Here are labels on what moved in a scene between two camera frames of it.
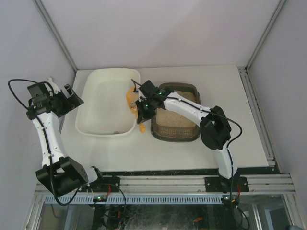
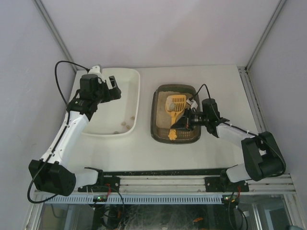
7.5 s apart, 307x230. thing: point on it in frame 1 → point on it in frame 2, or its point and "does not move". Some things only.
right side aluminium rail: (244, 74) does not move
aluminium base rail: (262, 184) does not move
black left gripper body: (68, 98) → (113, 90)
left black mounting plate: (109, 184) does not move
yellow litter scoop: (132, 97) → (179, 101)
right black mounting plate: (221, 184) does not move
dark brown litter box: (168, 126) does not move
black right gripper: (141, 111) → (185, 119)
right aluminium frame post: (265, 35) does not move
